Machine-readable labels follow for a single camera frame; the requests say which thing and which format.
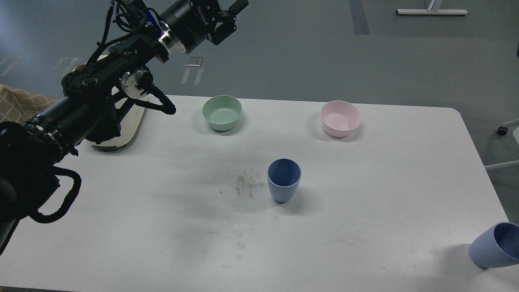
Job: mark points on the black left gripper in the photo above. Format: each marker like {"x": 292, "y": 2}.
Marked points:
{"x": 187, "y": 23}

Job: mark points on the blue cup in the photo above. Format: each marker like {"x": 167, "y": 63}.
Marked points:
{"x": 283, "y": 177}
{"x": 496, "y": 247}

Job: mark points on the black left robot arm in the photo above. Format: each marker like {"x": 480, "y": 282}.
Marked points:
{"x": 97, "y": 97}

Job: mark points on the mint green bowl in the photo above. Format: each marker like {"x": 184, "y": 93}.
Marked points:
{"x": 222, "y": 112}

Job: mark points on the cream white toaster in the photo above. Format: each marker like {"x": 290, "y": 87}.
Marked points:
{"x": 132, "y": 119}

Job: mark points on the pink bowl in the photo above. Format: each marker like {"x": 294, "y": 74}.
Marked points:
{"x": 340, "y": 119}

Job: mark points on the white desk leg base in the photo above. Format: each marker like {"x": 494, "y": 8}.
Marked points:
{"x": 433, "y": 8}

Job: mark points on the beige checkered cloth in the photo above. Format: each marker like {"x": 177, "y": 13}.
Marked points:
{"x": 19, "y": 105}

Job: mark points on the white chair base with caster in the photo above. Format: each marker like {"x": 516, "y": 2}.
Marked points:
{"x": 504, "y": 131}

